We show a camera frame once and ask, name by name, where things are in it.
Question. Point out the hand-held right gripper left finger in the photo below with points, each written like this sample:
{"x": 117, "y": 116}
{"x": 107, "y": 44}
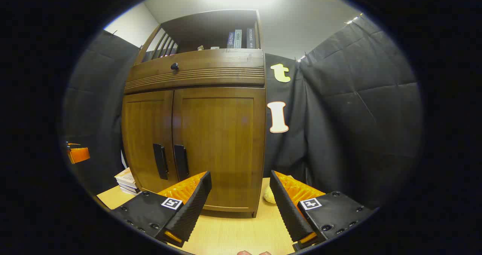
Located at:
{"x": 194, "y": 209}

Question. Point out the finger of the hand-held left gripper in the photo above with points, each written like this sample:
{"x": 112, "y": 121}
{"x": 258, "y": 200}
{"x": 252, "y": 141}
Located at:
{"x": 79, "y": 155}

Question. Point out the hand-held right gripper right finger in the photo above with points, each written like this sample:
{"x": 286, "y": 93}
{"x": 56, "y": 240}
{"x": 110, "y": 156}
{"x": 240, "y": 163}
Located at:
{"x": 290, "y": 209}

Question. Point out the wooden cabinet door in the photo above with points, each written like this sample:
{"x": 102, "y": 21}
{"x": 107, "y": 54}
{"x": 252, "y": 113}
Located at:
{"x": 218, "y": 134}
{"x": 143, "y": 134}

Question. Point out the wooden double-door shoe cabinet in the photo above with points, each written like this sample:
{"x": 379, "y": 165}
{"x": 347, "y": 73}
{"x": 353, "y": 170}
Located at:
{"x": 211, "y": 27}

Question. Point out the pale yellow plush toy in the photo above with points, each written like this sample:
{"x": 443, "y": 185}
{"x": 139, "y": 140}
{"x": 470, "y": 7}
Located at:
{"x": 269, "y": 195}

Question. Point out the beige cover book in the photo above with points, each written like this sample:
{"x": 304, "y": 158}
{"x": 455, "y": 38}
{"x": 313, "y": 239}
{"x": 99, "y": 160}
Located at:
{"x": 125, "y": 176}

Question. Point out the white paperback book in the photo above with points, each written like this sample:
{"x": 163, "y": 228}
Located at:
{"x": 131, "y": 192}
{"x": 128, "y": 186}

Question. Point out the black backdrop cloth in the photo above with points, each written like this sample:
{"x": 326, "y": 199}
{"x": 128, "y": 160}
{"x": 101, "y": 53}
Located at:
{"x": 357, "y": 115}

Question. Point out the wooden drawer with black knob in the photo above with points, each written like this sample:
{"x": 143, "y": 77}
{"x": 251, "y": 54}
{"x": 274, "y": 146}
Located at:
{"x": 218, "y": 64}

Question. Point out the blue upright book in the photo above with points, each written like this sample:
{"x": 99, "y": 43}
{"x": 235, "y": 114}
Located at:
{"x": 231, "y": 40}

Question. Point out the dark upright book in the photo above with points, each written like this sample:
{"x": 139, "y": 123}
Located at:
{"x": 250, "y": 38}

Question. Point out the grey upright book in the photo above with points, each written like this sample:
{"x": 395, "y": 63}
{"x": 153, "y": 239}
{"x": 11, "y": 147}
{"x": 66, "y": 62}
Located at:
{"x": 238, "y": 39}

